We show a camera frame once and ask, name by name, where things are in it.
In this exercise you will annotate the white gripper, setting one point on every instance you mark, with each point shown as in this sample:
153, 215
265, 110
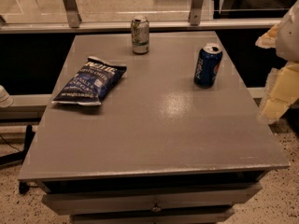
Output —
289, 38

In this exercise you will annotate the blue chip bag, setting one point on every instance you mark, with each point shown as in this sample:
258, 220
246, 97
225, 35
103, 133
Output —
91, 83

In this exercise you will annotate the blue Pepsi can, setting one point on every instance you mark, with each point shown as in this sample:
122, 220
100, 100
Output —
207, 66

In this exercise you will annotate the white green soda can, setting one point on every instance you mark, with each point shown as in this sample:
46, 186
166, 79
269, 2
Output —
140, 34

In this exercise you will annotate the lower grey cabinet drawer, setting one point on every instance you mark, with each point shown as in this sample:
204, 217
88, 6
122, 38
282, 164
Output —
192, 215

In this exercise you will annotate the grey cabinet drawer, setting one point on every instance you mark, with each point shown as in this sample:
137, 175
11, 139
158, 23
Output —
192, 215
137, 200

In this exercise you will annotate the metal drawer knob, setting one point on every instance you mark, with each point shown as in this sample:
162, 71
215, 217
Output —
156, 208

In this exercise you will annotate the white object at left edge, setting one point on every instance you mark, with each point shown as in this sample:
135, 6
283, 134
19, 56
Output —
5, 99

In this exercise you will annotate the black stand base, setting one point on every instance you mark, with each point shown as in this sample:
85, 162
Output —
20, 156

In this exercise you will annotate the left metal railing bracket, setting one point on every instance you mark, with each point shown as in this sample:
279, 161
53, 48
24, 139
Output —
72, 14

